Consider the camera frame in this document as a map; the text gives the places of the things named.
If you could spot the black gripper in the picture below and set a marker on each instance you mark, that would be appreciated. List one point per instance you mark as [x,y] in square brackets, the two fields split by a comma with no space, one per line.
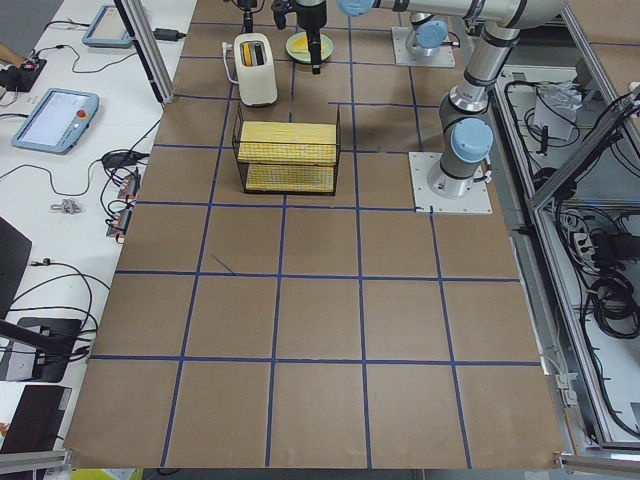
[248,23]
[311,19]

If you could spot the cream white toaster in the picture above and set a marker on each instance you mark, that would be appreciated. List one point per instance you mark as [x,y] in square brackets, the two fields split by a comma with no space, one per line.
[257,84]

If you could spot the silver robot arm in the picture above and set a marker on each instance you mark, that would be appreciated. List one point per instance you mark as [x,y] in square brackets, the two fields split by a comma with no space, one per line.
[430,32]
[467,138]

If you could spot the yellow toast slice in toaster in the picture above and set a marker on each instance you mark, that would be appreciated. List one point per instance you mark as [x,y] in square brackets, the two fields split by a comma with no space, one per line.
[247,54]

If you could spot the yellow toast slice on plate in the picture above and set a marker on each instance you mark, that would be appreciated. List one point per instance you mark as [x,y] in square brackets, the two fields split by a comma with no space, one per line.
[299,44]

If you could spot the light green plate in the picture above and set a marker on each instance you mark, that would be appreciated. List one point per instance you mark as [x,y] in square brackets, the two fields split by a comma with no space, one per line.
[327,49]

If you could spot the black power adapter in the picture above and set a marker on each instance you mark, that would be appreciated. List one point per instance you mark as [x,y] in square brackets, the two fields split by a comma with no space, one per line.
[164,34]

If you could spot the far blue teach pendant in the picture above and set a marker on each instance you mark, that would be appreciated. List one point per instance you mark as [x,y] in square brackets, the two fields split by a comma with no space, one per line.
[107,30]

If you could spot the blue teach pendant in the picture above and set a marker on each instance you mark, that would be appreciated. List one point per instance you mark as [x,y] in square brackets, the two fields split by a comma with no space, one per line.
[57,122]
[107,30]

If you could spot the near blue teach pendant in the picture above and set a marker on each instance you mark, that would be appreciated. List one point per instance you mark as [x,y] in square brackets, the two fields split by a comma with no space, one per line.
[57,122]

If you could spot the black electronics box red button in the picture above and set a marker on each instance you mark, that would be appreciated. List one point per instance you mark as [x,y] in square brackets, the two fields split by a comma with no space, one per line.
[23,78]

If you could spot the small metal clamp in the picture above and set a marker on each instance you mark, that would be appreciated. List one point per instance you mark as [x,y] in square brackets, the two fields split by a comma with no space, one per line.
[67,206]

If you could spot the black monitor stand base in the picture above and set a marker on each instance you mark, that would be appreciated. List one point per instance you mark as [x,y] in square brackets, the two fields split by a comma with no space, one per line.
[39,348]

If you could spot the aluminium frame post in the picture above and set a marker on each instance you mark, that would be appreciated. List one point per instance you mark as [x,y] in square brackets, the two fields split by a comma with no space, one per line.
[137,25]

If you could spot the black wire basket rack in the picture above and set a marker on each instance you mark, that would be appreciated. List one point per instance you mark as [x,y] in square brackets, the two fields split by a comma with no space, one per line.
[291,158]

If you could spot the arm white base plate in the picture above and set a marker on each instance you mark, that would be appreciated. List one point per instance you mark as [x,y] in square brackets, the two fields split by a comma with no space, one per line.
[435,192]
[408,52]

